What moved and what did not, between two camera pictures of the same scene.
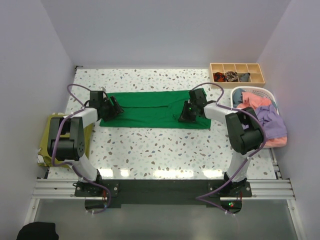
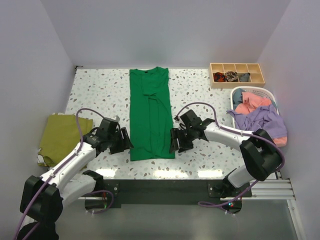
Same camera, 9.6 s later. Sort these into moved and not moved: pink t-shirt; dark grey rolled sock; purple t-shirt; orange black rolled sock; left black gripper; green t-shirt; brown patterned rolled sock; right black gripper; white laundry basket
Moved: left black gripper; green t-shirt; right black gripper
Not moved: white laundry basket; pink t-shirt; orange black rolled sock; purple t-shirt; dark grey rolled sock; brown patterned rolled sock
